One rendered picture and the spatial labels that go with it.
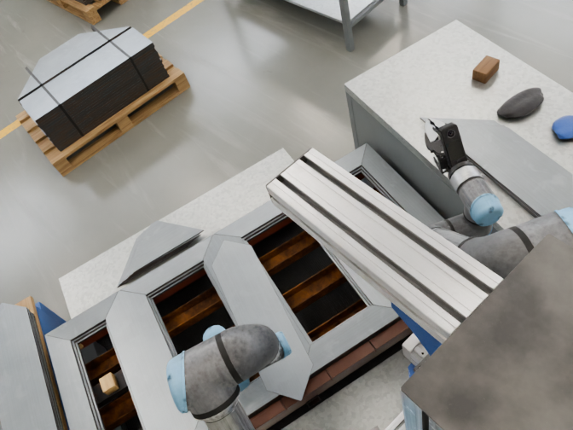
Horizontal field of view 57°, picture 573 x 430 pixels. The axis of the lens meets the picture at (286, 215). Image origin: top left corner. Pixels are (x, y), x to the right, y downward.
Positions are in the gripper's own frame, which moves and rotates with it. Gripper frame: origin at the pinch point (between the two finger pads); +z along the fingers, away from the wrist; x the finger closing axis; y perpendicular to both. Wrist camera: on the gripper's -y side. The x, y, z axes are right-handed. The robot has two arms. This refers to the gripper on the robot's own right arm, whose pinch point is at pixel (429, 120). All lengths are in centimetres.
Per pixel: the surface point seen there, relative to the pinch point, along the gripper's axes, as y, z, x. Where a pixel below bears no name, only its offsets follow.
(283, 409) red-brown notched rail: 53, -43, -78
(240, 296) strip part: 50, 3, -83
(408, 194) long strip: 60, 21, -8
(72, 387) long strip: 41, -10, -151
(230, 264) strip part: 50, 18, -84
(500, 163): 41.7, 4.5, 22.6
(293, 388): 51, -38, -73
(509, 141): 43, 12, 30
